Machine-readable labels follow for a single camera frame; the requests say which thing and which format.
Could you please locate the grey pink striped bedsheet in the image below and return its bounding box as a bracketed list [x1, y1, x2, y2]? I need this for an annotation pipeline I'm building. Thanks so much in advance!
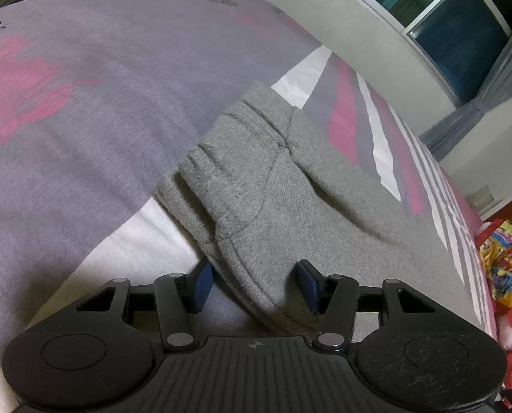
[0, 0, 498, 413]

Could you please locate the grey curtain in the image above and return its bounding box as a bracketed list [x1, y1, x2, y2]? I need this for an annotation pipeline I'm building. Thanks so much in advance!
[418, 16, 512, 162]

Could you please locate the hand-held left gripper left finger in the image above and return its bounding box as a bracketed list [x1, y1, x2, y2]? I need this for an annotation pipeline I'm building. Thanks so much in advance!
[75, 260, 216, 354]

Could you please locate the grey towel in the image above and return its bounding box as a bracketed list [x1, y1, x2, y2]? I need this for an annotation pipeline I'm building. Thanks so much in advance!
[153, 81, 493, 335]

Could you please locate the window with white frame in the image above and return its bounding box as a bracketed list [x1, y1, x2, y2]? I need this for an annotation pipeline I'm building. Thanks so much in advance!
[325, 0, 512, 107]

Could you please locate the white wall socket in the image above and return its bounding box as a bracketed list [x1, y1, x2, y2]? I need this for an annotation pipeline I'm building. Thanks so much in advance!
[468, 185, 495, 213]

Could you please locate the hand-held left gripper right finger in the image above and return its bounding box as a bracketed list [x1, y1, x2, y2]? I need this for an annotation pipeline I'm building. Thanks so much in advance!
[293, 260, 438, 352]

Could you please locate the colourful printed blanket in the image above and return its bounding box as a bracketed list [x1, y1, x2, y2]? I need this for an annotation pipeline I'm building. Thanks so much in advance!
[474, 197, 512, 396]

